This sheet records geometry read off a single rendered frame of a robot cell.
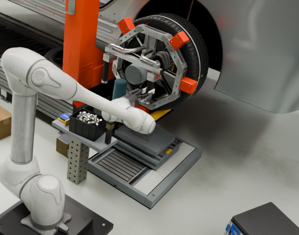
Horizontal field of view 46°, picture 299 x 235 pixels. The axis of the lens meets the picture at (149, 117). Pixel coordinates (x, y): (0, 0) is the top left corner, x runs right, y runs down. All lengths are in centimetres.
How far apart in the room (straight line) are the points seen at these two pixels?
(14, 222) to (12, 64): 81
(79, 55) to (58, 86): 113
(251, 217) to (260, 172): 103
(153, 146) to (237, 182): 77
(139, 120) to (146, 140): 101
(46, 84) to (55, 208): 64
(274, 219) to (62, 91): 149
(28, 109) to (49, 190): 38
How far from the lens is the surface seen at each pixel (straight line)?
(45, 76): 135
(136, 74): 224
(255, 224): 221
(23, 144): 169
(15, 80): 150
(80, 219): 191
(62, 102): 290
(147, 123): 176
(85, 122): 223
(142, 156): 270
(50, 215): 175
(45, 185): 169
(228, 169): 309
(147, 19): 238
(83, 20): 241
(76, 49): 250
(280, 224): 229
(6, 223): 191
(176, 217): 252
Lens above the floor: 180
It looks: 31 degrees down
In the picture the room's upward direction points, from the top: 12 degrees clockwise
